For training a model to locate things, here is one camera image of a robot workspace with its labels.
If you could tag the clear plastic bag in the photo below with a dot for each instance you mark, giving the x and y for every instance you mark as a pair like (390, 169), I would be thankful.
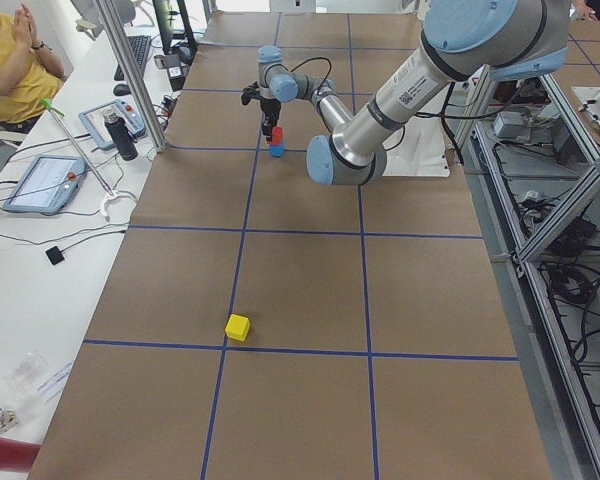
(26, 373)

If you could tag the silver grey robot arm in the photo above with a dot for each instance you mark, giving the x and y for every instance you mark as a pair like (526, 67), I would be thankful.
(515, 39)

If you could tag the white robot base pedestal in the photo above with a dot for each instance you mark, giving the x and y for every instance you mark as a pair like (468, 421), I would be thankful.
(417, 150)

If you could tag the blue cube block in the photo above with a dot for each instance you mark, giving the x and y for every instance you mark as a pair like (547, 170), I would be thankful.
(276, 151)

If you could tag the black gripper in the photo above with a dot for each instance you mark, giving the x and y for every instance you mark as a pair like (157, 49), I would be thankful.
(269, 107)

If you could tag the small black square device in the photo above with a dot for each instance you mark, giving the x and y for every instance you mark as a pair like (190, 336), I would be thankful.
(55, 255)

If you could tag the black computer mouse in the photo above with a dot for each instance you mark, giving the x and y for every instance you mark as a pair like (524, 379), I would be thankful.
(121, 89)

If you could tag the teach pendant tablet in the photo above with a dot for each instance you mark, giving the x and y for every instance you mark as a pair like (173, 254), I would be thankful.
(95, 119)
(48, 185)

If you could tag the aluminium frame post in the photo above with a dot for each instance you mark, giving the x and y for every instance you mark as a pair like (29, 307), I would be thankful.
(117, 38)

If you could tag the white side table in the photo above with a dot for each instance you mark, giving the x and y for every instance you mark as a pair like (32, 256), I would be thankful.
(47, 308)

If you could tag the far teach pendant tablet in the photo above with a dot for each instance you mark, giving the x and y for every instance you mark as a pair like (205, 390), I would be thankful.
(95, 119)

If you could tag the red cylinder object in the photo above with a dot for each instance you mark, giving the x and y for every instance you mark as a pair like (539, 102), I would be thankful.
(17, 456)

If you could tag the red cube block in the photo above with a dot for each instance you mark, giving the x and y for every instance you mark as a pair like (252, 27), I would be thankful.
(277, 136)

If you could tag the near teach pendant tablet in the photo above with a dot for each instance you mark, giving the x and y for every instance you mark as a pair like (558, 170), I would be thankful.
(48, 185)

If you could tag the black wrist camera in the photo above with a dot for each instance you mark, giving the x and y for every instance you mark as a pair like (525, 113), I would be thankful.
(249, 93)

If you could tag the yellow cube block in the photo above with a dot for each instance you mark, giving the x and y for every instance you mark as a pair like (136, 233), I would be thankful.
(237, 327)

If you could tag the black keyboard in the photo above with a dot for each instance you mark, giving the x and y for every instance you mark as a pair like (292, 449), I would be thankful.
(140, 47)

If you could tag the reacher grabber stick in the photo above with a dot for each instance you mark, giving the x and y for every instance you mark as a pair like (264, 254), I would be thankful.
(111, 194)

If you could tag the black water bottle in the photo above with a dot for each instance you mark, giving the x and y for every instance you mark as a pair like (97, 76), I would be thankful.
(120, 135)

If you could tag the aluminium truss frame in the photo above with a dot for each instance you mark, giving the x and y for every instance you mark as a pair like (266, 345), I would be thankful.
(536, 147)

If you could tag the person in yellow shirt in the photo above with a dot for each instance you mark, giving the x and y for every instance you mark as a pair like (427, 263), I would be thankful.
(29, 71)

